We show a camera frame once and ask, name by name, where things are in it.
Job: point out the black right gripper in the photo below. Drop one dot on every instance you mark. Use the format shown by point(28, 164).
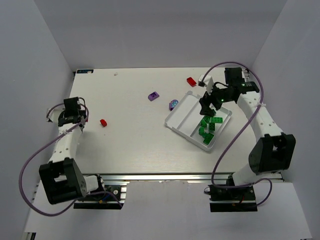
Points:
point(211, 102)

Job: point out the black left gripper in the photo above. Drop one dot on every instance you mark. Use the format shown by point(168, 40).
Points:
point(81, 119)

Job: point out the green lego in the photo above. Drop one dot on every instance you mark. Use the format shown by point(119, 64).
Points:
point(207, 118)
point(201, 131)
point(203, 123)
point(207, 135)

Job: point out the green 2x4 lego plate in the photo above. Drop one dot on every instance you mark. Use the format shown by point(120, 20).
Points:
point(216, 120)

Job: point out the green 2x2 lego brick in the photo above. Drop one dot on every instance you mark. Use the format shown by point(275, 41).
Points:
point(211, 127)

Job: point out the small green lego brick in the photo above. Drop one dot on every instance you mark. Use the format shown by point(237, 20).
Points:
point(206, 141)

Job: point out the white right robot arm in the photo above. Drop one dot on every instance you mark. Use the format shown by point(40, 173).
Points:
point(274, 148)

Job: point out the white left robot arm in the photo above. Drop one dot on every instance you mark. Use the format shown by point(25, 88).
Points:
point(61, 177)

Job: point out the white three-compartment tray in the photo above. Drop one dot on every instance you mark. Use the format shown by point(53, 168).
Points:
point(185, 120)

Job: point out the small red lego left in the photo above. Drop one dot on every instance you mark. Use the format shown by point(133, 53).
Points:
point(103, 123)

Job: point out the red lego brick top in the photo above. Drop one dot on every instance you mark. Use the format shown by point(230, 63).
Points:
point(191, 81)

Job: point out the purple paw print lego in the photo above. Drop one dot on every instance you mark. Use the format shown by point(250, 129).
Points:
point(173, 104)

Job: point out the blue label left corner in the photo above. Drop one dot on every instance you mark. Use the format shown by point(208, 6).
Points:
point(84, 71)

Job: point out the purple arch lego brick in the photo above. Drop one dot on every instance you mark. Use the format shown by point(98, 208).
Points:
point(152, 96)

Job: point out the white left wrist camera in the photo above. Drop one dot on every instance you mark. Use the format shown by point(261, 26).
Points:
point(53, 114)

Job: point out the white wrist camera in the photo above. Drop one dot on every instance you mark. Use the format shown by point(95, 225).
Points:
point(53, 114)
point(207, 82)

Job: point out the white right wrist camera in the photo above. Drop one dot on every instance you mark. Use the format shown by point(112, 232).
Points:
point(207, 82)

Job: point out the aluminium table edge rail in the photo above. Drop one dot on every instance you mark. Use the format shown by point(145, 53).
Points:
point(222, 177)

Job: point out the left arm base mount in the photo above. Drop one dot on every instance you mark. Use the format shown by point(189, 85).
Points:
point(110, 195)

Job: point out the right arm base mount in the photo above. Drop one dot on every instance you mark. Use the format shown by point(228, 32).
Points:
point(234, 200)

